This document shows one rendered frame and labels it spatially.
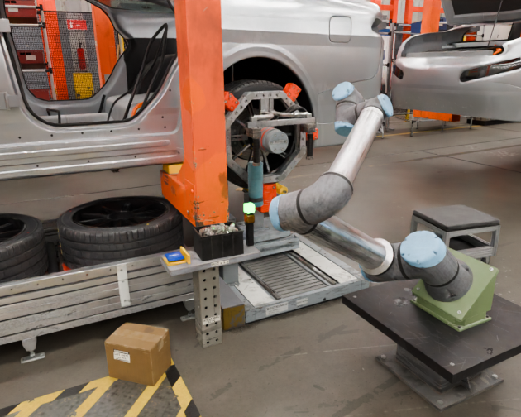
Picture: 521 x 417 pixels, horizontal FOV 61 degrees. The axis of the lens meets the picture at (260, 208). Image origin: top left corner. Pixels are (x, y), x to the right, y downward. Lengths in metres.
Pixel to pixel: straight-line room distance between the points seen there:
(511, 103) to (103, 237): 3.60
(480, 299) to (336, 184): 0.83
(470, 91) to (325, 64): 1.96
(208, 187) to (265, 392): 0.93
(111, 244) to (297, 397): 1.12
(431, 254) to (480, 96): 2.99
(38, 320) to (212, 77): 1.33
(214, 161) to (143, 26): 2.42
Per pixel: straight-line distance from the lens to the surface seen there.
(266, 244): 2.88
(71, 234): 2.40
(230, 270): 2.55
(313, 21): 2.91
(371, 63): 3.18
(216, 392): 1.98
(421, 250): 1.76
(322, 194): 1.33
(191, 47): 2.02
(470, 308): 1.89
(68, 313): 2.28
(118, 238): 2.28
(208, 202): 2.13
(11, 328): 2.29
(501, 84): 4.55
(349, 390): 2.00
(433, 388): 2.06
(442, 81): 4.74
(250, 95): 2.59
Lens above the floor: 1.28
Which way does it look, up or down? 18 degrees down
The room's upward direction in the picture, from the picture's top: 1 degrees counter-clockwise
